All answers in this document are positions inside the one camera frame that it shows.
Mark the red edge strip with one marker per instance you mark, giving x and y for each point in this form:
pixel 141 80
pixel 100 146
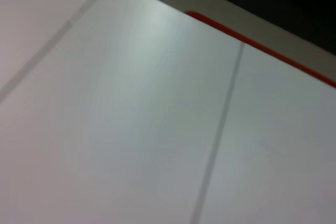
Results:
pixel 262 47

